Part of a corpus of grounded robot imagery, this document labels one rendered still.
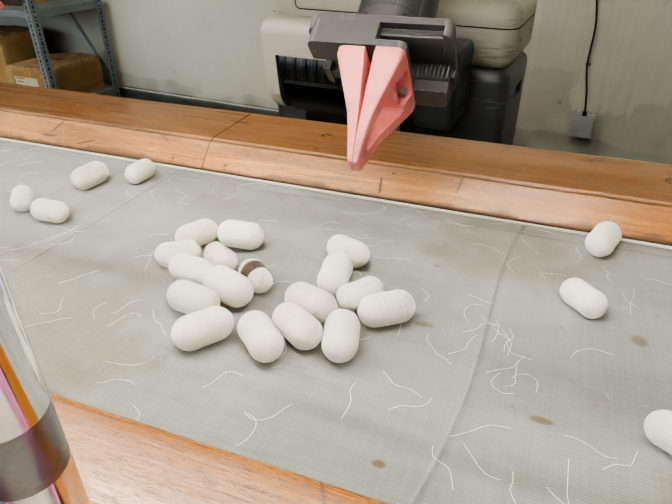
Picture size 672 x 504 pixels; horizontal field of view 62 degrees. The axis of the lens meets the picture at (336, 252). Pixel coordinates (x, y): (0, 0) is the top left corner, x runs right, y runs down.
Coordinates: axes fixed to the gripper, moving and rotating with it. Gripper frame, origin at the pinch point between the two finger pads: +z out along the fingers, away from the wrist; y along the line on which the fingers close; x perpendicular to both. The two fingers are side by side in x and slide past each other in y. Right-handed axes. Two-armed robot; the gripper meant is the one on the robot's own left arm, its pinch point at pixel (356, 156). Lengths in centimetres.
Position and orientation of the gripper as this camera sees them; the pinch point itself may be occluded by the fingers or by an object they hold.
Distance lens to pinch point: 39.6
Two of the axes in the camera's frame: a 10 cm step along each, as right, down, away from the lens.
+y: 9.4, 1.7, -3.1
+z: -2.6, 9.3, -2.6
